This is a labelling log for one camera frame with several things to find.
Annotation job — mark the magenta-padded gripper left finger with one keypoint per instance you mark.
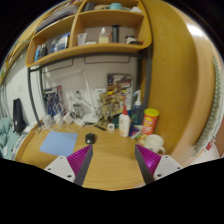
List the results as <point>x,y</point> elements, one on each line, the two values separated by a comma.
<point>58,166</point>

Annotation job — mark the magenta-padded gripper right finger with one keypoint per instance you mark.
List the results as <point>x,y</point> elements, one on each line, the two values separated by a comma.
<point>166,165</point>

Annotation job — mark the black computer mouse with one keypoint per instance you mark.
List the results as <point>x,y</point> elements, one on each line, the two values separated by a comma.
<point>90,138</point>

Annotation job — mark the light blue mouse pad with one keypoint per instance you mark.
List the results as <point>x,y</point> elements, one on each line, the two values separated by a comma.
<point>58,143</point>

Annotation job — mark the white mug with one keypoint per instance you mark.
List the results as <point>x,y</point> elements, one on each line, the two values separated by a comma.
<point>153,142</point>

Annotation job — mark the yellow red snack can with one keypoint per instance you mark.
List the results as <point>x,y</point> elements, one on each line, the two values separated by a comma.
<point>150,121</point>

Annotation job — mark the clear plastic cup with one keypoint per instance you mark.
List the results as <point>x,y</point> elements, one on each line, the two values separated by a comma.
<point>47,120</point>

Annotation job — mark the white power strip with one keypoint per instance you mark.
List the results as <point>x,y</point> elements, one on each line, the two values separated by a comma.
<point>77,122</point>

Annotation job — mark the white charger block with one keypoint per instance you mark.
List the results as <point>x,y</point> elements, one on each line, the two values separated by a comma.
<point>68,118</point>

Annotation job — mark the white red-capped lotion bottle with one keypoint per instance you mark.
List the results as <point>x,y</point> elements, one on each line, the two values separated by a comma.
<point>124,125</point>

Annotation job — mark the metal cup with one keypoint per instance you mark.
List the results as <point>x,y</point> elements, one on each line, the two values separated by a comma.
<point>77,110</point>

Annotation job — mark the white-nozzle squeeze bottle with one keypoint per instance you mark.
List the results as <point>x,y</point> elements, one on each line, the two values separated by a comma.
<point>136,111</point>

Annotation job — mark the teal bedding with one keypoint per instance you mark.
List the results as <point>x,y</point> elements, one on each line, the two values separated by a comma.
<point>6,133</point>

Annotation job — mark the black hanging bag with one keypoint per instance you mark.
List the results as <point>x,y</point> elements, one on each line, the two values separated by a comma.
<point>18,116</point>

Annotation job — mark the small white cube clock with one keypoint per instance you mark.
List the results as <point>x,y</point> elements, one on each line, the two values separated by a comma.
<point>111,126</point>

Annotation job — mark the tan robot figure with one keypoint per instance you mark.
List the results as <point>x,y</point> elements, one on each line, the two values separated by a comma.
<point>106,106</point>

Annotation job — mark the colourful printed poster box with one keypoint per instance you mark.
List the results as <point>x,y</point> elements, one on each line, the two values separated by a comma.
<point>120,81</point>

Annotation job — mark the wooden shelf unit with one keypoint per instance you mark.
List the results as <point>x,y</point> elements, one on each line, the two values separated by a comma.
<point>83,50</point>

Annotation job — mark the white wall control box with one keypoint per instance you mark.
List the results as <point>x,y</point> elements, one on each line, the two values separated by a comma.
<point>100,93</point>

